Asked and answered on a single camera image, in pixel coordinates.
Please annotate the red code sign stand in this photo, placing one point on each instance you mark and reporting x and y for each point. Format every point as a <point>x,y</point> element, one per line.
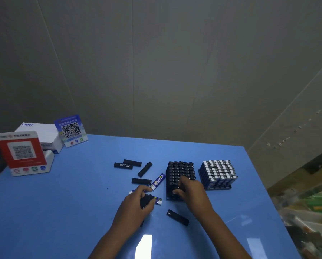
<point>20,153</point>

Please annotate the row of black lighters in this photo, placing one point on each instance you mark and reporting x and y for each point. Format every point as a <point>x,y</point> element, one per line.
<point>177,172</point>

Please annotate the row of blue lighters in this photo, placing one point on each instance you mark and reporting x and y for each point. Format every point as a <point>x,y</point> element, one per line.
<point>218,171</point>

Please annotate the crumpled clear plastic bags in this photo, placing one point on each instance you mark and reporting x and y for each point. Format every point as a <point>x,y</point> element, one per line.
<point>306,218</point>

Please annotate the black grid tray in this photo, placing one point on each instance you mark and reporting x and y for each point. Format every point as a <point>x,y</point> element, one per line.
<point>217,187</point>
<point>170,195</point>

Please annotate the black slim lighter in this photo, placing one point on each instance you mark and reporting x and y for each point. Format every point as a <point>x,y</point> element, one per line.
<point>147,200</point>
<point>178,217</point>

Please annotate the person's right hand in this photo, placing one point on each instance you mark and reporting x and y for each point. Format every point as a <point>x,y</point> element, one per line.
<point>196,196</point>

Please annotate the person's right forearm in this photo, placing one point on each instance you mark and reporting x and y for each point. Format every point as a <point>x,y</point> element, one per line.
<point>224,240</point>

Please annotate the white cardboard box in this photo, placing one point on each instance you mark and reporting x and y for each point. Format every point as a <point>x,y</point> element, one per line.
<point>39,132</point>

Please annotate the blue code sign stand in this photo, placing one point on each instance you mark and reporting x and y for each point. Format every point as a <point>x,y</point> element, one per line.
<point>70,130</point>

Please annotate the pile of mixed lighters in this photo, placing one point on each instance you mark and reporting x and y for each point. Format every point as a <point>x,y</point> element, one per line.
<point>141,181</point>

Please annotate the person's left hand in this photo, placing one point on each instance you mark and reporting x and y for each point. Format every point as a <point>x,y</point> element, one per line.
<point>130,213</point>

